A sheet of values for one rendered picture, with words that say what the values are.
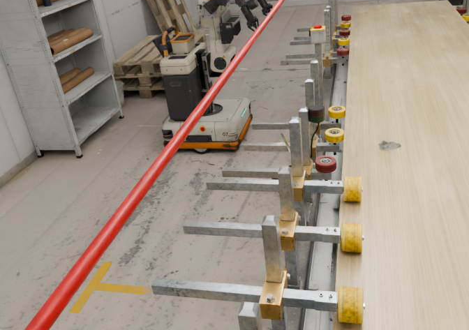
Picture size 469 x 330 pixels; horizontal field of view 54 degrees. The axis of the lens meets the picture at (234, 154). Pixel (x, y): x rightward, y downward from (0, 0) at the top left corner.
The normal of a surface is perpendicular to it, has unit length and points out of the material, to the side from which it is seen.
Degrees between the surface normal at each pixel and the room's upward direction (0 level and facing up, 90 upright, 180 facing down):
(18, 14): 90
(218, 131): 90
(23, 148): 90
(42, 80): 90
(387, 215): 0
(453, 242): 0
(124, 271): 0
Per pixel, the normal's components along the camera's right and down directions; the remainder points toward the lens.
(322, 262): -0.11, -0.88
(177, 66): -0.23, 0.47
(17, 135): 0.97, 0.01
